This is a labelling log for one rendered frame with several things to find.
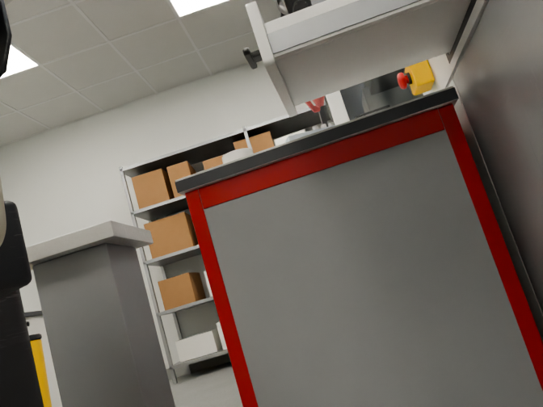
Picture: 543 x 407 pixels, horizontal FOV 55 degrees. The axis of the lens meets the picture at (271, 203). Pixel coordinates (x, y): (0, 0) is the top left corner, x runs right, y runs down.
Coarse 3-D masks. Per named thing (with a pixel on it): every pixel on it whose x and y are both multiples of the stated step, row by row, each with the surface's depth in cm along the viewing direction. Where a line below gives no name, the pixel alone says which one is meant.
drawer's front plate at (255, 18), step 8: (248, 8) 81; (256, 8) 81; (256, 16) 81; (256, 24) 81; (256, 32) 81; (264, 32) 80; (256, 40) 81; (264, 40) 80; (264, 48) 80; (264, 56) 80; (272, 56) 80; (264, 64) 80; (272, 64) 80; (272, 72) 83; (272, 80) 86; (280, 80) 87; (280, 88) 91; (280, 96) 94; (288, 96) 96; (288, 104) 100; (288, 112) 104; (296, 112) 106
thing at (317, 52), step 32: (352, 0) 81; (384, 0) 79; (416, 0) 79; (448, 0) 80; (288, 32) 81; (320, 32) 81; (352, 32) 81; (384, 32) 85; (416, 32) 88; (448, 32) 92; (288, 64) 86; (320, 64) 89; (352, 64) 94; (384, 64) 98; (320, 96) 105
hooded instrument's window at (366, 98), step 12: (396, 72) 174; (360, 84) 175; (372, 84) 175; (384, 84) 174; (396, 84) 173; (408, 84) 172; (348, 96) 176; (360, 96) 175; (372, 96) 174; (384, 96) 173; (396, 96) 173; (408, 96) 172; (420, 96) 171; (324, 108) 214; (348, 108) 175; (360, 108) 174; (372, 108) 174; (384, 108) 173
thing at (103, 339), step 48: (48, 240) 125; (96, 240) 123; (144, 240) 143; (48, 288) 127; (96, 288) 126; (144, 288) 143; (48, 336) 125; (96, 336) 124; (144, 336) 132; (96, 384) 122; (144, 384) 123
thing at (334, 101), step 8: (312, 0) 180; (320, 0) 179; (328, 96) 175; (336, 96) 174; (328, 104) 176; (336, 104) 174; (320, 112) 289; (336, 112) 174; (344, 112) 173; (336, 120) 173; (344, 120) 173
